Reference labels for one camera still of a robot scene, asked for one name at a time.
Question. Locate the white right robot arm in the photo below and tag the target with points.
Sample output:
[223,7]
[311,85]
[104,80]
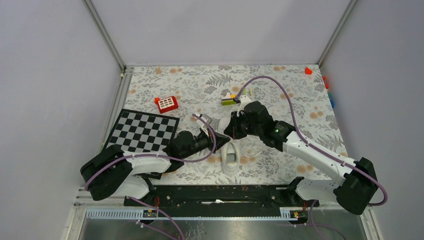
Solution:
[352,183]

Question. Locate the blue toy piece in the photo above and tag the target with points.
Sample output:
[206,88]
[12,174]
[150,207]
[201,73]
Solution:
[331,100]

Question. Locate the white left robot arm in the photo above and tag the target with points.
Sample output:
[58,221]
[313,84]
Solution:
[114,171]

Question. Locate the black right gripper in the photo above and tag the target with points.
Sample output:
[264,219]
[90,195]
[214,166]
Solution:
[232,130]

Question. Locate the green toy brick stack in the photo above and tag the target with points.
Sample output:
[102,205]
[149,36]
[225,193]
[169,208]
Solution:
[228,99]

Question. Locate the floral patterned table mat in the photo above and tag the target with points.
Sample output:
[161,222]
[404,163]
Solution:
[286,91]

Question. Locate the white sneaker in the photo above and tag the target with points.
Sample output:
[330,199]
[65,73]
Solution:
[233,156]

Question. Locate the grey slotted cable duct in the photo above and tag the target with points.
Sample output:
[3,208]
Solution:
[204,212]

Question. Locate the red white grid toy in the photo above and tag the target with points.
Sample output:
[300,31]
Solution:
[166,104]

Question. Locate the black white chessboard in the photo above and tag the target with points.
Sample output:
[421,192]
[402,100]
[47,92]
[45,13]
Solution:
[142,132]

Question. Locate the red triangular block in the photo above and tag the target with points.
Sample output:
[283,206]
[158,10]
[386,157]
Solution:
[308,71]

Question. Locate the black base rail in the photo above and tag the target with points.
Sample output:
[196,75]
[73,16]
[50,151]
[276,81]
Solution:
[166,197]

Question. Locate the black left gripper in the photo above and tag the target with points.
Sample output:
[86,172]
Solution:
[220,140]

